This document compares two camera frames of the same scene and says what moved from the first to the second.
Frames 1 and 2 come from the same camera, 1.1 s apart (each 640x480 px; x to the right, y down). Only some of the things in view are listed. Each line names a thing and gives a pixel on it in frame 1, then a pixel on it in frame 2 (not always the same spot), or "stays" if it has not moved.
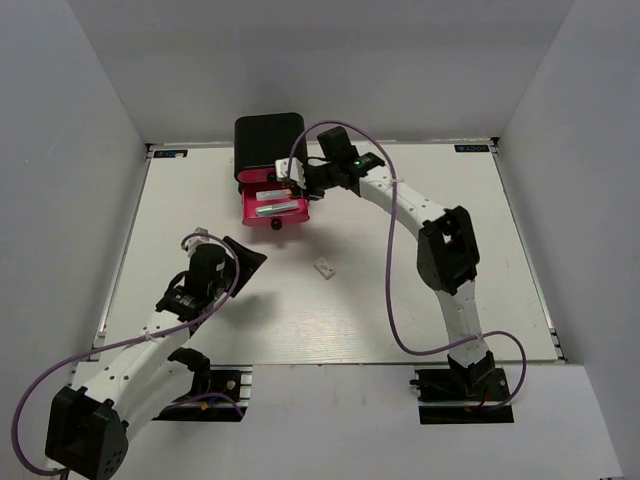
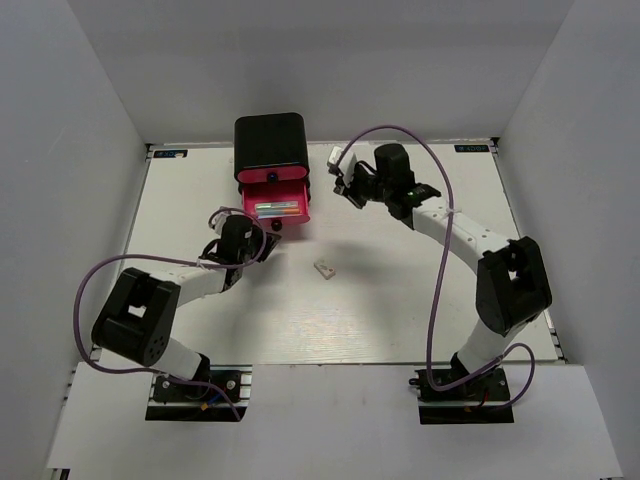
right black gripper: (310, 193) → (351, 193)
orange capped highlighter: (273, 193) → (278, 212)
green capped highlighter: (278, 208) stays
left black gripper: (250, 262) → (270, 242)
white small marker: (324, 268) stays
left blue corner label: (174, 153) stays
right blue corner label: (473, 148) stays
